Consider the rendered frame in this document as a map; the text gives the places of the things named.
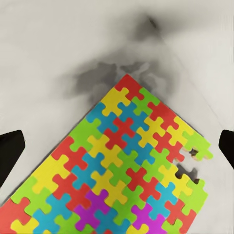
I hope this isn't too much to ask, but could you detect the jigsaw puzzle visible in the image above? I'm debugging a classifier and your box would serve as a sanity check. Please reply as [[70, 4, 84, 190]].
[[0, 74, 214, 234]]

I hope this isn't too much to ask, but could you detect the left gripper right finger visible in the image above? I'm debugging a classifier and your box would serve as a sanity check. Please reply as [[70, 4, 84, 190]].
[[218, 130, 234, 169]]

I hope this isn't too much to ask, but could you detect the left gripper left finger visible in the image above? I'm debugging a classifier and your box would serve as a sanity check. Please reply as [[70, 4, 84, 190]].
[[0, 130, 25, 188]]

